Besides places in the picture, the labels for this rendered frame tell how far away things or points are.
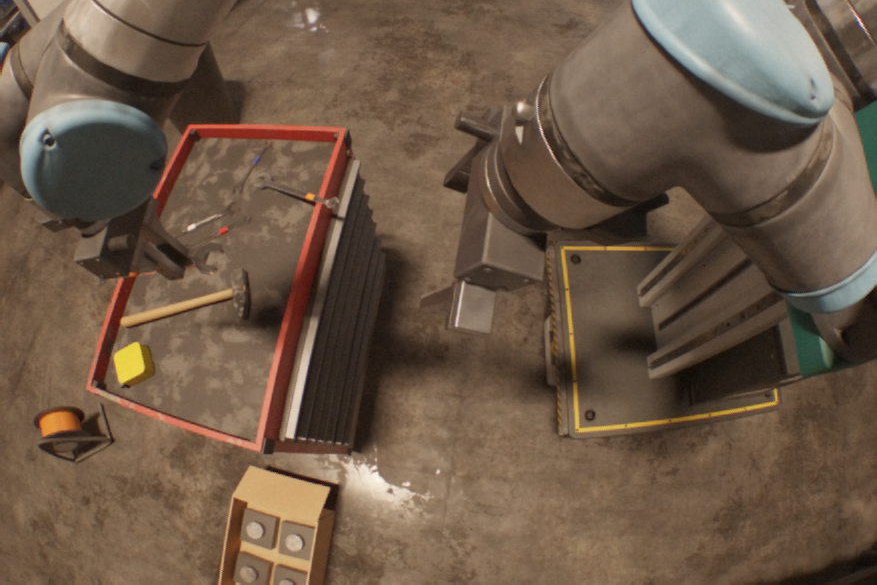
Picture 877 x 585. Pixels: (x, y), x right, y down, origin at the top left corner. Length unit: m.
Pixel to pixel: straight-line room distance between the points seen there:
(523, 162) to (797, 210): 0.14
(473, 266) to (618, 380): 1.24
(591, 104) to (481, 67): 2.47
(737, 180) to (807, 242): 0.06
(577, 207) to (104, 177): 0.26
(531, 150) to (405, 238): 1.71
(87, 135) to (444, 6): 3.07
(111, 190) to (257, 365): 0.66
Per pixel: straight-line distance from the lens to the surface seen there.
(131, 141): 0.25
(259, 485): 1.64
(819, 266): 0.25
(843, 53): 0.34
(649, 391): 1.55
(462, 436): 1.70
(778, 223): 0.22
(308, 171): 1.04
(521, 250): 0.30
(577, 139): 0.21
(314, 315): 0.91
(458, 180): 0.45
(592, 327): 1.52
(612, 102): 0.19
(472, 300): 0.33
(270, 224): 0.99
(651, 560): 1.96
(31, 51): 0.41
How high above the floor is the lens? 1.70
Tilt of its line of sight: 64 degrees down
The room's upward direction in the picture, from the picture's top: 2 degrees counter-clockwise
